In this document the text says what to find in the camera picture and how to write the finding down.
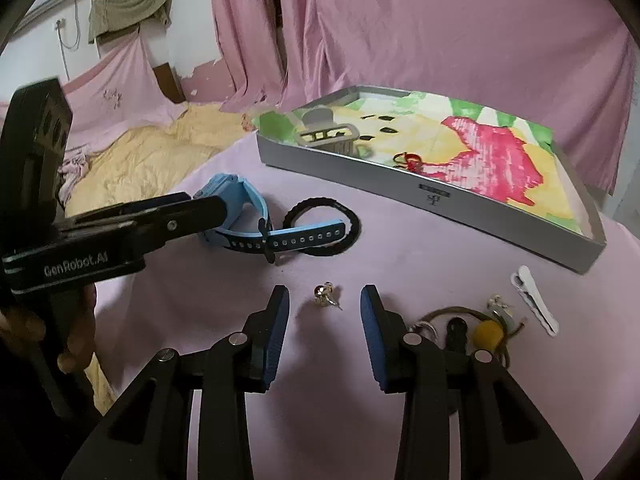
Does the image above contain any grey cardboard tray box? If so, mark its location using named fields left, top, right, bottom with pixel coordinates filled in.
left=256, top=84, right=608, bottom=276

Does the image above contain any olive green hanging cloth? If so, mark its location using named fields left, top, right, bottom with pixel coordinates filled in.
left=88, top=0, right=172, bottom=44

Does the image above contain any pink table cloth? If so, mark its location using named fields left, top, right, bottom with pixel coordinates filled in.
left=96, top=136, right=639, bottom=479

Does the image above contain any pink curtain backdrop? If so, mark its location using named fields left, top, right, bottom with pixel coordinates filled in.
left=212, top=0, right=634, bottom=190

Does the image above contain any yellow bead hair tie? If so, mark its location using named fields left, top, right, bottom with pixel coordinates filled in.
left=410, top=294, right=528, bottom=371

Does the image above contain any pink cloth over furniture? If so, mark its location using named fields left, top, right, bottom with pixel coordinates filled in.
left=1, top=32, right=186, bottom=158

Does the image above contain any yellow quilted bedspread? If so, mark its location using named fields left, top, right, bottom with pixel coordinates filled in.
left=66, top=104, right=255, bottom=414

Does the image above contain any white wall cable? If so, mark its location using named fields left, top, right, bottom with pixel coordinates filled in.
left=53, top=0, right=83, bottom=82

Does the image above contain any black braided hair tie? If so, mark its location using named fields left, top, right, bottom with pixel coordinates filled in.
left=271, top=196, right=362, bottom=259

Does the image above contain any small silver gold earring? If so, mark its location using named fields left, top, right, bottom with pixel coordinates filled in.
left=314, top=282, right=341, bottom=309

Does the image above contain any grey plastic hair claw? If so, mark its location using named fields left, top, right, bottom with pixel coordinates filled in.
left=294, top=107, right=360, bottom=156

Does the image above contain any blue smart watch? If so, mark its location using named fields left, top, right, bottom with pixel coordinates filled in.
left=195, top=174, right=361, bottom=263

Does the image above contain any person's left hand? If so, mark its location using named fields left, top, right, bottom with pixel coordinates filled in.
left=1, top=284, right=96, bottom=374

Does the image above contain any colourful painted paper liner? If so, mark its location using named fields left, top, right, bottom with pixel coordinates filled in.
left=253, top=86, right=582, bottom=233

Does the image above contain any brown wooden headboard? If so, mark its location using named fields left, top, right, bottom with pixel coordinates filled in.
left=153, top=63, right=186, bottom=104

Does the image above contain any white plastic hair clip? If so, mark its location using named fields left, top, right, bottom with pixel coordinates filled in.
left=510, top=266, right=560, bottom=337

